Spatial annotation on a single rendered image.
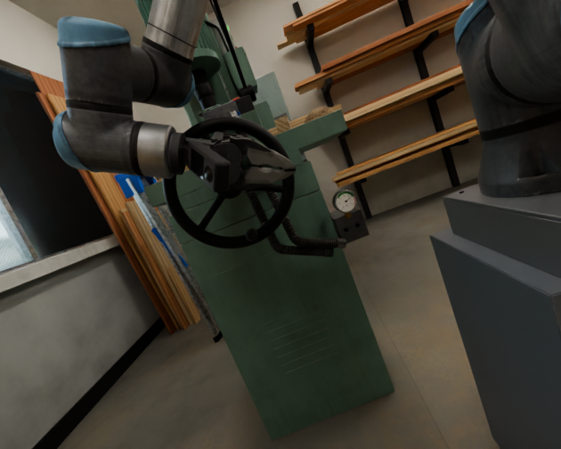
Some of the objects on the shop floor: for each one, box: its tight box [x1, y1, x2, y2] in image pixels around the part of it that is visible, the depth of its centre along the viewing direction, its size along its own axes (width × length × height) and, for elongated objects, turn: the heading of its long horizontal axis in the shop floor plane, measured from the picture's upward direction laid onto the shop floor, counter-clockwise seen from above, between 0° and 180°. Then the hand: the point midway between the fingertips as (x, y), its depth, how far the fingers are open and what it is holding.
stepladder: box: [114, 174, 223, 343], centre depth 174 cm, size 27×25×116 cm
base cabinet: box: [182, 190, 394, 440], centre depth 113 cm, size 45×58×71 cm
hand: (288, 169), depth 49 cm, fingers closed
